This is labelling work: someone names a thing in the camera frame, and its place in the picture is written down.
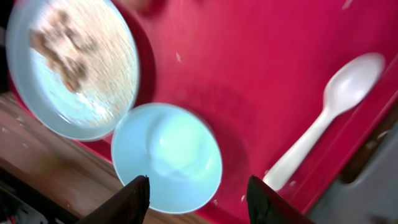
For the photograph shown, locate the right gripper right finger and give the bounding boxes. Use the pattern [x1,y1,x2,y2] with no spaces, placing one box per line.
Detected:
[246,175,314,224]

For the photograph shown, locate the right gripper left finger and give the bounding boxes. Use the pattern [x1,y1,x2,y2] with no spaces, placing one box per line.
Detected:
[76,175,150,224]

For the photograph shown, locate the light blue bowl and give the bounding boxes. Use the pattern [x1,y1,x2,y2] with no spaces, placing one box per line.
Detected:
[111,103,223,214]

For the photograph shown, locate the light blue plate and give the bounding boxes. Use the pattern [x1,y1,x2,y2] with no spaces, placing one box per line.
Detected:
[6,0,140,141]

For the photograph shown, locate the white plastic spoon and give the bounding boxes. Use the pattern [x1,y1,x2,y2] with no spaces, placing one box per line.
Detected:
[262,53,385,191]

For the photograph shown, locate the peanut shell scraps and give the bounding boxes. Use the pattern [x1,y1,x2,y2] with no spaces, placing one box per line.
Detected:
[29,10,96,93]

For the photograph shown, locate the grey dishwasher rack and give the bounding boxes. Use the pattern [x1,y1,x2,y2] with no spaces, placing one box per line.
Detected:
[308,125,397,224]

